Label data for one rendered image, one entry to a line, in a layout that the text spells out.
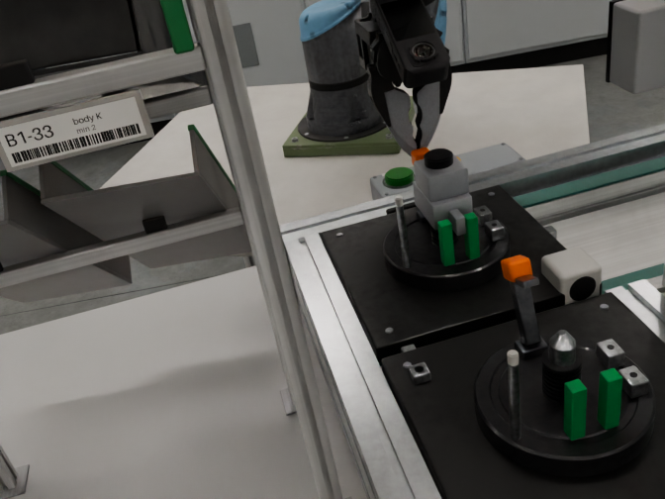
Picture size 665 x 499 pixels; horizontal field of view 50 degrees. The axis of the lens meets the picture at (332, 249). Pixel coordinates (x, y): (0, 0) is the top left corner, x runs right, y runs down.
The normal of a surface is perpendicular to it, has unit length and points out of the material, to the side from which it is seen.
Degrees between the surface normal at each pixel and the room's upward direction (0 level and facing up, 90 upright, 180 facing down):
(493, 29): 90
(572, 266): 0
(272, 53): 90
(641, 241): 0
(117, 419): 0
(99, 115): 90
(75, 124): 90
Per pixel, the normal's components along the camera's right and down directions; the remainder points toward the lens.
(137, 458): -0.16, -0.83
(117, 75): 0.24, 0.49
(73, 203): 0.16, 0.96
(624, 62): -0.96, 0.26
